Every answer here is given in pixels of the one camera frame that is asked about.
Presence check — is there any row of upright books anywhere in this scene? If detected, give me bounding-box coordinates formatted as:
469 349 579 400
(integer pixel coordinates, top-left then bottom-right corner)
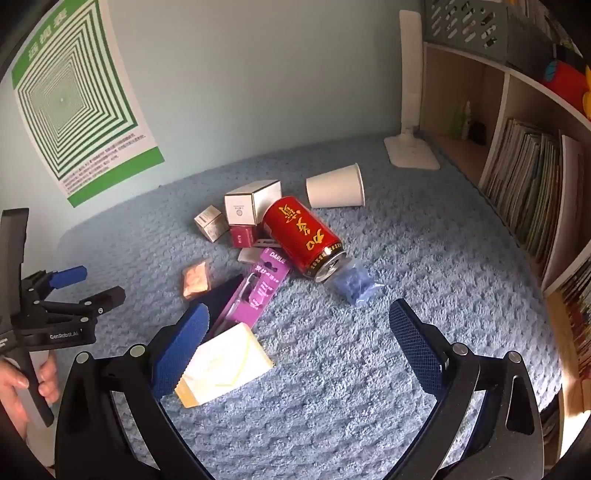
480 119 561 264

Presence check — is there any green bottle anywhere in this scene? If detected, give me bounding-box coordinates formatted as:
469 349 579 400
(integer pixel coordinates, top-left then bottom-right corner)
450 102 472 140

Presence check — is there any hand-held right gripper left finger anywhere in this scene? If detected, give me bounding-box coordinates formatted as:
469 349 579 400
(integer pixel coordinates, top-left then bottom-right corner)
55 302 211 480

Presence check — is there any red and yellow plush toy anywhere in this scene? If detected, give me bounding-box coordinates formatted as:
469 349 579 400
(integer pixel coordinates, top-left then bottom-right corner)
542 58 591 121

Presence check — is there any small maroon box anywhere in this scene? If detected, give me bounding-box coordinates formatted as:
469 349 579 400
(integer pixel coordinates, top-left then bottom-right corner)
229 224 259 249

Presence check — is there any cream tissue box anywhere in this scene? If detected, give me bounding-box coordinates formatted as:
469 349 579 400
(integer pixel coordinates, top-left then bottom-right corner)
174 322 274 408

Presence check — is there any person's left hand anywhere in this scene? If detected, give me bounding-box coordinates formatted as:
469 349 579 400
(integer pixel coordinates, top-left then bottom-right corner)
0 359 61 439

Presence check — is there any purple toothbrush pack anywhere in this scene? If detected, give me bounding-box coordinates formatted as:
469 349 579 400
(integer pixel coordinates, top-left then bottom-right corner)
210 247 293 333

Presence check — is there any copper foil wrapper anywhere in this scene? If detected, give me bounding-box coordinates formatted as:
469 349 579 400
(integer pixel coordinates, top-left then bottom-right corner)
181 261 212 301

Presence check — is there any grey plastic basket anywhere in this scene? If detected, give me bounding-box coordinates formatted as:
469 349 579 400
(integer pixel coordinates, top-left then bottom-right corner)
424 0 555 70

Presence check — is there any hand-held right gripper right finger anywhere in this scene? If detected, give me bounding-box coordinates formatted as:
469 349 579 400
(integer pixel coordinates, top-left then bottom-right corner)
389 298 544 480

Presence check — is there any white paper cup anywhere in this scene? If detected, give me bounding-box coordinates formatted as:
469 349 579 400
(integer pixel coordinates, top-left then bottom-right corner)
305 162 365 209

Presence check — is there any white blister card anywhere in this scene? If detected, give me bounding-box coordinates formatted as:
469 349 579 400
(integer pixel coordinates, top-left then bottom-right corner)
238 239 278 264

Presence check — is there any white desk lamp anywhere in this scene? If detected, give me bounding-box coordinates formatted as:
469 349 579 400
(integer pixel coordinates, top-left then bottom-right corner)
385 10 441 171

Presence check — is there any wooden bookshelf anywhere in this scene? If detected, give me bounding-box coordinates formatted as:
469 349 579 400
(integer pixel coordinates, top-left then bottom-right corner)
418 39 591 462

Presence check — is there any red drink can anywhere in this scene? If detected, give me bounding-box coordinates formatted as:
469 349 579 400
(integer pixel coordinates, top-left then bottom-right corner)
262 196 346 282

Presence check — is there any small white printed box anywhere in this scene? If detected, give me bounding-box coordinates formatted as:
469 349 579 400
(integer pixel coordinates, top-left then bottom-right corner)
193 205 230 243

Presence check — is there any green striped wall poster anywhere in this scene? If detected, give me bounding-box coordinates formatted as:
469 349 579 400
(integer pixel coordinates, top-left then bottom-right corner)
11 0 165 208

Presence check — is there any clear bag of blue bits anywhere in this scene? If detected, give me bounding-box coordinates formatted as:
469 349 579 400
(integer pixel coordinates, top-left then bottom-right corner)
323 258 385 308

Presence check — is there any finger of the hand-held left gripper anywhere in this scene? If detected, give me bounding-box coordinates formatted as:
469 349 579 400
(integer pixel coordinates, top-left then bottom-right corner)
22 266 88 304
43 286 126 324

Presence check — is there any row of leaning books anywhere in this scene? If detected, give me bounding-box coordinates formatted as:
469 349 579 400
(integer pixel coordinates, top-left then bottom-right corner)
558 258 591 370

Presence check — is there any large white carton box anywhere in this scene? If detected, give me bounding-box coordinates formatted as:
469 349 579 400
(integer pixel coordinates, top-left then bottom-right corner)
224 180 283 227

